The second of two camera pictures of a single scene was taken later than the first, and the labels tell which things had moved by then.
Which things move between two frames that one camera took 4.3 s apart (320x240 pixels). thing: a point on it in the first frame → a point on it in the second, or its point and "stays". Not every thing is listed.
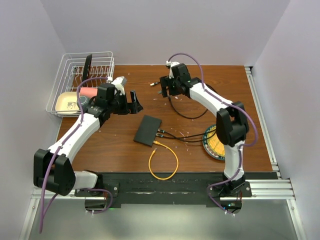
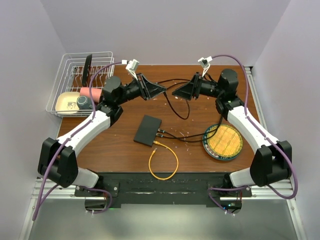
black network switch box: x=147 y=130 stays
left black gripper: x=136 y=107 → x=148 y=90
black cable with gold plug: x=170 y=134 stays
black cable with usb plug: x=164 y=135 stays
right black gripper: x=165 y=81 → x=192 y=89
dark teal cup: x=83 y=100 stays
